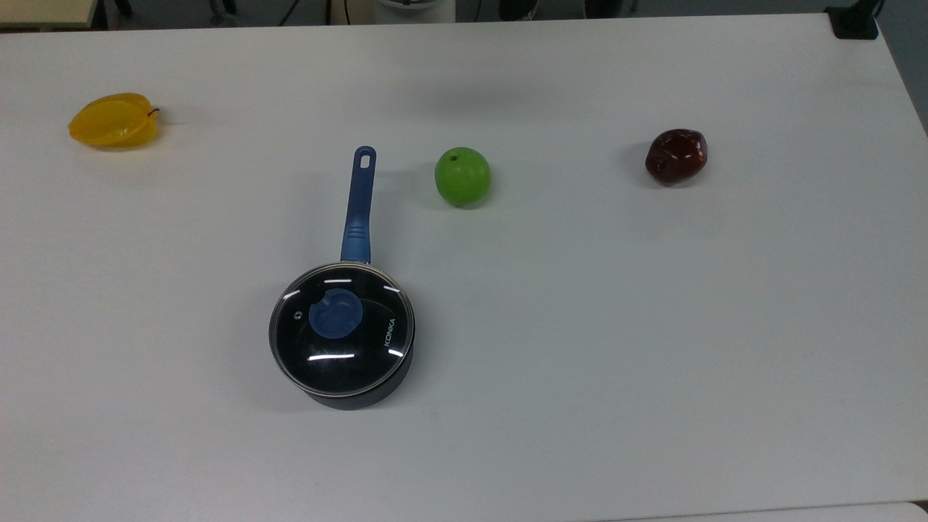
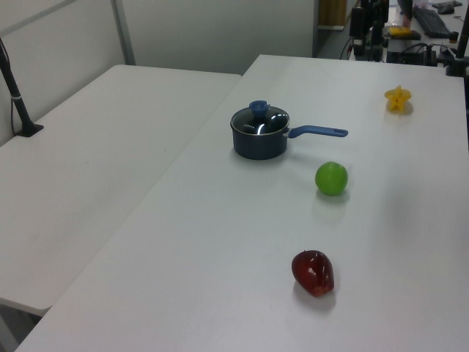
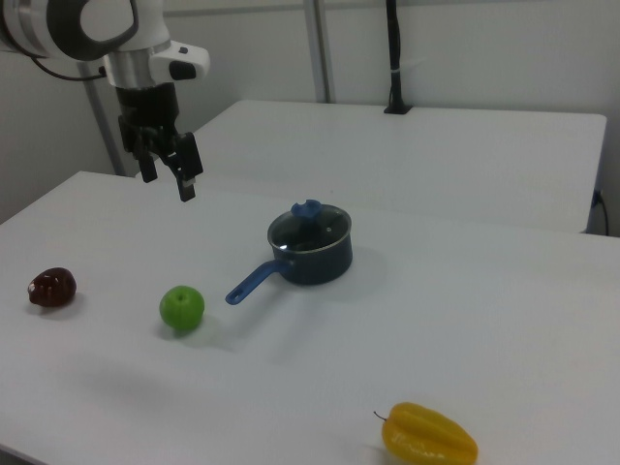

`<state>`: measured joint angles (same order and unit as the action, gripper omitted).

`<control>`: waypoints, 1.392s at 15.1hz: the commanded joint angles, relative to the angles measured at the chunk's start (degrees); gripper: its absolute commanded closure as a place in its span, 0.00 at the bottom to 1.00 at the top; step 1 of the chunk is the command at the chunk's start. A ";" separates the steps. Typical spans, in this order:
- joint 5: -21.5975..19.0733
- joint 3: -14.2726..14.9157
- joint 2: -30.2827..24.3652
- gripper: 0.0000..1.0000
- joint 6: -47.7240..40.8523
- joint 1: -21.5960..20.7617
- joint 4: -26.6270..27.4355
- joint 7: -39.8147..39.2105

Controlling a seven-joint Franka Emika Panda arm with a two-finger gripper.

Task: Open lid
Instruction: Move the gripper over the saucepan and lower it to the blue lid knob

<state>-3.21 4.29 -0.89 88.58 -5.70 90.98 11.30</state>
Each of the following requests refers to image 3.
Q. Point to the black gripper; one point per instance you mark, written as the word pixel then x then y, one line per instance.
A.
pixel 147 109

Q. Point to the glass lid with blue knob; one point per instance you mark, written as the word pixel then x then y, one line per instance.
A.
pixel 310 231

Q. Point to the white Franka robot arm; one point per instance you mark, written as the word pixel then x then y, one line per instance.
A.
pixel 58 24

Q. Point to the green toy apple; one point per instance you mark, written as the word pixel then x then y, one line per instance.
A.
pixel 182 308

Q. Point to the dark red toy fruit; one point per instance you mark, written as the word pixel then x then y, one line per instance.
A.
pixel 51 287

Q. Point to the dark blue saucepan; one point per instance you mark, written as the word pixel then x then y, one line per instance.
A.
pixel 317 269

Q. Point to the black pole with base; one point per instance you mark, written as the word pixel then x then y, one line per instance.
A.
pixel 396 58

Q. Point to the yellow toy starfruit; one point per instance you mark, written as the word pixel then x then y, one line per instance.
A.
pixel 426 436

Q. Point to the thin grey metal post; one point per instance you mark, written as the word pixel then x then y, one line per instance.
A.
pixel 102 126

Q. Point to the grey metal frame post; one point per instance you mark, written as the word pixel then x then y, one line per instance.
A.
pixel 319 48

